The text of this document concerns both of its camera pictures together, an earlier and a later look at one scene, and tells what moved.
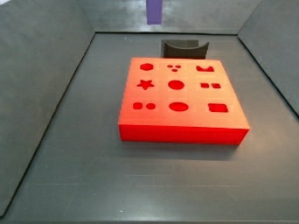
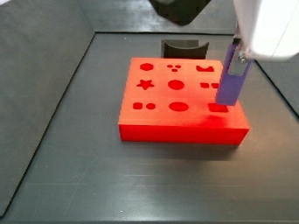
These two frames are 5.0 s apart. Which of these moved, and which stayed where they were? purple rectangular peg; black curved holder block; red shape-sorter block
Moved: purple rectangular peg
Stayed: black curved holder block; red shape-sorter block
